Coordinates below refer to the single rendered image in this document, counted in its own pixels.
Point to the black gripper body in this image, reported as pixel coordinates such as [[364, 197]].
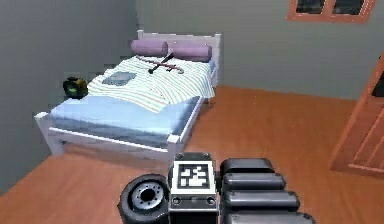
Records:
[[143, 198]]

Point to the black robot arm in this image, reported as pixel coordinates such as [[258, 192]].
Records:
[[233, 190]]

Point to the white bed with blue mattress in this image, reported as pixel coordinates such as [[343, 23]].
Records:
[[126, 116]]

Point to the striped white blanket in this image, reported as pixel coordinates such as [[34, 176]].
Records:
[[156, 85]]

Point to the grey laptop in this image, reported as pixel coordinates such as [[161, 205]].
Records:
[[119, 78]]

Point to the black and green round object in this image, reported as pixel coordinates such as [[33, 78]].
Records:
[[75, 87]]

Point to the red curved cane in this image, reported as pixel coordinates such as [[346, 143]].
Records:
[[166, 65]]

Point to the black baseball bat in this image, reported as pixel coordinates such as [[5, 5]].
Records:
[[160, 63]]

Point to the purple bolster pillow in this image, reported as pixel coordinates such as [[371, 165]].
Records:
[[191, 52], [148, 47]]

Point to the orange wooden door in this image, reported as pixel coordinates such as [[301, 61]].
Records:
[[361, 133]]

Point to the orange framed window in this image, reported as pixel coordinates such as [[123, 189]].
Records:
[[330, 10]]

